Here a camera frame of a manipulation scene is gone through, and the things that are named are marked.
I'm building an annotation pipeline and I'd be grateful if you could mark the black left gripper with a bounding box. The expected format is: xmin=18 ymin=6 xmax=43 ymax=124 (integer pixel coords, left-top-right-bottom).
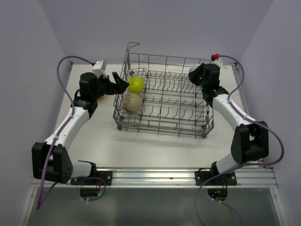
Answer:
xmin=92 ymin=72 xmax=128 ymax=99

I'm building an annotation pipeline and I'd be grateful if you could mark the white blue patterned bowl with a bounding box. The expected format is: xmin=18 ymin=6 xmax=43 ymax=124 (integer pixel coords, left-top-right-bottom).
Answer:
xmin=189 ymin=64 xmax=204 ymax=76

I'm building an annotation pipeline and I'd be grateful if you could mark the orange ribbed bowl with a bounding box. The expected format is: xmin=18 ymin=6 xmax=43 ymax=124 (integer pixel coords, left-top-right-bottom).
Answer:
xmin=97 ymin=96 xmax=107 ymax=102

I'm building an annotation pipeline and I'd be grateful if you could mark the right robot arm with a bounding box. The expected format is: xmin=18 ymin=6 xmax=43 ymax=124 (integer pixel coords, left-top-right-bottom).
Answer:
xmin=188 ymin=63 xmax=269 ymax=185

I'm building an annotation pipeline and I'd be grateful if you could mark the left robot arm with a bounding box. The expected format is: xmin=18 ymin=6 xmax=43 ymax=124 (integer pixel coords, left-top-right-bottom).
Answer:
xmin=32 ymin=72 xmax=129 ymax=185

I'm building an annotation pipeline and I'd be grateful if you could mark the lime green bowl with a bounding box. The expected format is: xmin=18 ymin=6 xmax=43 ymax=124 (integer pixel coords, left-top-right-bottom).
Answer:
xmin=127 ymin=76 xmax=145 ymax=94

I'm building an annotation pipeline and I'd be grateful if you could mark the beige bowl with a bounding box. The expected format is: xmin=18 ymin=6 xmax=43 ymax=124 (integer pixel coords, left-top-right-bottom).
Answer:
xmin=122 ymin=93 xmax=143 ymax=113

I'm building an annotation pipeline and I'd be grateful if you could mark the grey wire dish rack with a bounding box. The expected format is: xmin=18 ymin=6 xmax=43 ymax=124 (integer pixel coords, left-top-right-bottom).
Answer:
xmin=113 ymin=42 xmax=214 ymax=138

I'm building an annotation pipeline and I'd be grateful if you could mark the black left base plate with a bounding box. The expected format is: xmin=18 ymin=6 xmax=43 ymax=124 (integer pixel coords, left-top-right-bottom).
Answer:
xmin=71 ymin=169 xmax=113 ymax=186

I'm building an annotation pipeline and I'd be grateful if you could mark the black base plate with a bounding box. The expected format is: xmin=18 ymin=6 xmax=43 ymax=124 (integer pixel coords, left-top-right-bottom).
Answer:
xmin=71 ymin=169 xmax=113 ymax=186
xmin=194 ymin=168 xmax=238 ymax=186

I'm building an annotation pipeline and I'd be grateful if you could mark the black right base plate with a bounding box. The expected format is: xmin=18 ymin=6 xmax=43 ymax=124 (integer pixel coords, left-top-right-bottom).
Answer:
xmin=194 ymin=168 xmax=238 ymax=186

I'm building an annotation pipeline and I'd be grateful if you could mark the aluminium mounting rail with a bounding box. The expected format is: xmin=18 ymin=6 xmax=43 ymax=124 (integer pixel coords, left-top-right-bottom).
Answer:
xmin=32 ymin=166 xmax=276 ymax=189

